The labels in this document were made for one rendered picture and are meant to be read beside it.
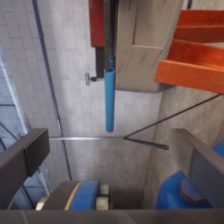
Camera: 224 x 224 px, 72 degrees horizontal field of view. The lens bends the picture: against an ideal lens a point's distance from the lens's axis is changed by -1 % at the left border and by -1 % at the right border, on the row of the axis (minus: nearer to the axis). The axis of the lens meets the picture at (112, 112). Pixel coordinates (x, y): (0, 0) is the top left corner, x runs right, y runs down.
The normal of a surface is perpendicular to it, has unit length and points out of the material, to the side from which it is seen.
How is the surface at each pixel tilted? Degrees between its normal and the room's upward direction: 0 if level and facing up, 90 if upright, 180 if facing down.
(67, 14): 90
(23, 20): 90
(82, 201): 90
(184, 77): 79
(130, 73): 88
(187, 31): 107
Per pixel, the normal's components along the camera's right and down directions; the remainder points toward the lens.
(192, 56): -0.18, 0.74
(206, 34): 0.30, 0.72
